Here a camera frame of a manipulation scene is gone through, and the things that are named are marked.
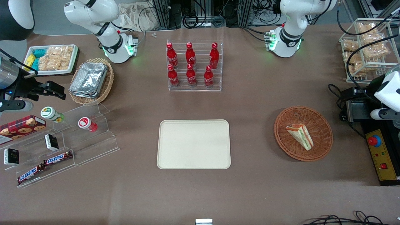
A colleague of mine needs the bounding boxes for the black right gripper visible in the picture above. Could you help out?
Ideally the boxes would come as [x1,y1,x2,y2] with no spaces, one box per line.
[0,79,67,102]

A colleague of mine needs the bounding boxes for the triangle sandwich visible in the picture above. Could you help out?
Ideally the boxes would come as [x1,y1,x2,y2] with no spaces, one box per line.
[286,124,314,151]

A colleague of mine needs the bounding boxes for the white rectangular snack tray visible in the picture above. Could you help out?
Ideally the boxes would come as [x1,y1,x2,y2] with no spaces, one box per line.
[23,44,79,76]

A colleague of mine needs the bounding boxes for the oval light wicker basket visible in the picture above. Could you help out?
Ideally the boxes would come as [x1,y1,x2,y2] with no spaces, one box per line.
[68,58,115,106]

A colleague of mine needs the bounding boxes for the round brown wicker basket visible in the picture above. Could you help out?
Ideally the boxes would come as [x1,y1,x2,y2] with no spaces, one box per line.
[274,106,333,162]

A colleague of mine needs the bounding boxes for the beige rectangular tray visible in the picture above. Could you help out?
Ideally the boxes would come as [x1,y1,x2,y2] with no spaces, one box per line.
[157,120,231,170]

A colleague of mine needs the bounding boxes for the dark grey control box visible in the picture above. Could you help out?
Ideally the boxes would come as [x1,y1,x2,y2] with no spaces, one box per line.
[340,99,373,123]

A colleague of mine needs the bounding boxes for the green bottle with sunflower lid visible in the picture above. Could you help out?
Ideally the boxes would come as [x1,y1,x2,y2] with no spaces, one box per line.
[40,106,65,123]

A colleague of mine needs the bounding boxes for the small bag of fried snacks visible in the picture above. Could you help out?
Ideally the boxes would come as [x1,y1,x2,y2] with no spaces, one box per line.
[343,52,365,77]
[342,39,360,53]

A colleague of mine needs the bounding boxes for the clear bag of rice crackers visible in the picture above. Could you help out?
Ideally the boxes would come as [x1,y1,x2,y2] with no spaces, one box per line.
[38,46,74,71]

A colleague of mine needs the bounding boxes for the stacked aluminium foil containers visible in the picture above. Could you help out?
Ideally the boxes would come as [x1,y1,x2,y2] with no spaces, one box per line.
[69,62,108,99]

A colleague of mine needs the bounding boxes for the yellow snack packet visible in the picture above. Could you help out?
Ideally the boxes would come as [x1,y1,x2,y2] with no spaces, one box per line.
[24,53,37,68]

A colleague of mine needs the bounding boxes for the red bottle with white lid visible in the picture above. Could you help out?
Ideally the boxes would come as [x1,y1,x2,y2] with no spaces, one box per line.
[78,117,98,133]

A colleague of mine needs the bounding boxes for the red cookie box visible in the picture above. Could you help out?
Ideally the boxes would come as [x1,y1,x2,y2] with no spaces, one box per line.
[0,115,47,145]

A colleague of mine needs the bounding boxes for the small black box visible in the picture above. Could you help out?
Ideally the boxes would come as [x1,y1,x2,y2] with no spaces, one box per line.
[44,133,59,151]
[3,148,20,166]

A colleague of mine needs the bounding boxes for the large bag of fried snacks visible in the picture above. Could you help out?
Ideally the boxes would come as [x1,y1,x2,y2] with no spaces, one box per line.
[357,22,390,59]

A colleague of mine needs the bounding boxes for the clear acrylic step shelf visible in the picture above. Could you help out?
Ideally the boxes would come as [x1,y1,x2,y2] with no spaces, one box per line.
[0,102,120,188]

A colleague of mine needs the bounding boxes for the snickers bar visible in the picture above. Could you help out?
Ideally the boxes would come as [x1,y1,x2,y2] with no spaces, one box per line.
[17,164,46,185]
[43,151,73,166]

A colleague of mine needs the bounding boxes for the yellow emergency stop box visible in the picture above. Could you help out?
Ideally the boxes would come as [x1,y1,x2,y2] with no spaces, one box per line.
[362,121,400,187]

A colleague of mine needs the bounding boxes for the white cloth bag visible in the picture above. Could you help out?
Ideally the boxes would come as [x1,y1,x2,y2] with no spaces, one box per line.
[116,2,157,32]

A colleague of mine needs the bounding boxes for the red cola bottle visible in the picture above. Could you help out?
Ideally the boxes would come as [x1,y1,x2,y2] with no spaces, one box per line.
[167,64,180,88]
[186,64,198,88]
[209,42,220,70]
[166,42,179,69]
[204,65,215,89]
[186,42,197,69]

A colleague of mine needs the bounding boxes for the clear acrylic bottle rack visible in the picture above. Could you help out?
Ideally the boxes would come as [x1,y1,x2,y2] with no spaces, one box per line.
[167,39,224,92]

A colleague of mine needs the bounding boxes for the looped black gripper cable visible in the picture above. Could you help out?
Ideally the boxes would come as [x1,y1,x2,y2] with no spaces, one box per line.
[327,83,348,110]

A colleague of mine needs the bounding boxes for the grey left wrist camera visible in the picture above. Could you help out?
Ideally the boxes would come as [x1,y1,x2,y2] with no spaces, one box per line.
[370,108,395,121]

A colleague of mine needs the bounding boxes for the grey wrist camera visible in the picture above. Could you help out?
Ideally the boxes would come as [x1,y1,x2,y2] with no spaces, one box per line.
[370,108,395,121]
[0,100,33,113]

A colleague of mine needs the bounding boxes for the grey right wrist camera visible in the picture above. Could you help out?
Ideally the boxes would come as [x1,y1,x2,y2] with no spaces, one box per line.
[0,100,33,113]

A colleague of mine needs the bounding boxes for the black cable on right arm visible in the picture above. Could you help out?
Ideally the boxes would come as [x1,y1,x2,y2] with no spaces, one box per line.
[0,48,38,76]

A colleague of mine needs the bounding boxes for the white wire rack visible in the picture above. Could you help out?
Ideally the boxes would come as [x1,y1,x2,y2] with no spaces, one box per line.
[339,18,400,83]

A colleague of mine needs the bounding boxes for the black floor cable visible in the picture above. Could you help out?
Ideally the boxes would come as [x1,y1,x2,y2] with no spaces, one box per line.
[301,214,347,225]
[352,210,392,225]

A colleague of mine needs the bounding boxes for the aluminium frame post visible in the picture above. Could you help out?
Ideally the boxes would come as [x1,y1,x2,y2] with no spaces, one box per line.
[238,0,254,27]
[152,0,171,30]

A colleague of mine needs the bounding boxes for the coiled black cable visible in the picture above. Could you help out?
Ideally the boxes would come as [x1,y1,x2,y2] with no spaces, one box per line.
[182,13,200,29]

